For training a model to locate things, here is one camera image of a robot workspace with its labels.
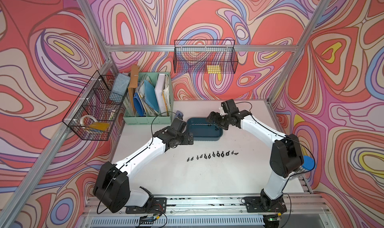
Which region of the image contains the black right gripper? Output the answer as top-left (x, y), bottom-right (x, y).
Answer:
top-left (205, 111), bottom-right (230, 130)

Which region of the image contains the dark teal storage box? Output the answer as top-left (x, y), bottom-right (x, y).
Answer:
top-left (187, 118), bottom-right (223, 142)

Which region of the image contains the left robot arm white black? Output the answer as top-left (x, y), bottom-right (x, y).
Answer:
top-left (93, 118), bottom-right (194, 213)

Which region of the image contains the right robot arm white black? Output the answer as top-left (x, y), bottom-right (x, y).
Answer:
top-left (207, 99), bottom-right (304, 211)

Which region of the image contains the grey blue hole punch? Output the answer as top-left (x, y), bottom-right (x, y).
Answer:
top-left (175, 110), bottom-right (184, 120)

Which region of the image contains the blue folder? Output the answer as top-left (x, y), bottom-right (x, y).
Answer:
top-left (133, 78), bottom-right (159, 117)

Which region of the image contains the green plastic file organizer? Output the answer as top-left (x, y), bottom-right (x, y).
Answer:
top-left (124, 72), bottom-right (175, 126)

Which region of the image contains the white binder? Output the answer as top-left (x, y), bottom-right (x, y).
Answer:
top-left (155, 73), bottom-right (169, 116)

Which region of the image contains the yellow sticky note pad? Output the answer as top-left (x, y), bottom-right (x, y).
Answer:
top-left (207, 65), bottom-right (222, 74)

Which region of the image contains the yellow card in basket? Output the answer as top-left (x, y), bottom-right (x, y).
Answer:
top-left (87, 122), bottom-right (110, 133)

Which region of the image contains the grey blue sponge pad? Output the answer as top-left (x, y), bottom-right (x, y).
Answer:
top-left (109, 73), bottom-right (131, 103)

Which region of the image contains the brown cardboard folder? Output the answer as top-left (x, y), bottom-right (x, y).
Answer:
top-left (128, 64), bottom-right (139, 117)

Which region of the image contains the white tape roll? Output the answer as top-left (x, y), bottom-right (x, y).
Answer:
top-left (80, 115), bottom-right (98, 127)

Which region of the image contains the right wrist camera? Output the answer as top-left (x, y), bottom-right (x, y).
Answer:
top-left (220, 99), bottom-right (239, 116)

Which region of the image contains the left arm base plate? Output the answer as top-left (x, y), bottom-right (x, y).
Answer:
top-left (125, 187), bottom-right (167, 214)

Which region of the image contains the black wire basket back wall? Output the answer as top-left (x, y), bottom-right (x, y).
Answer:
top-left (174, 38), bottom-right (239, 74)

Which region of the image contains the black wire basket wall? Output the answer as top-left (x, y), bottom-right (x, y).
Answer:
top-left (62, 71), bottom-right (128, 141)
top-left (174, 38), bottom-right (239, 74)

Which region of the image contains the black wire basket left wall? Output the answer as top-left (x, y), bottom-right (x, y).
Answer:
top-left (62, 71), bottom-right (128, 141)

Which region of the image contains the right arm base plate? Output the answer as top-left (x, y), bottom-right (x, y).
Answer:
top-left (242, 196), bottom-right (287, 214)

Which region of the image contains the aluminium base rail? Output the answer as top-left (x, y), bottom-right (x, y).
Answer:
top-left (76, 193), bottom-right (338, 228)

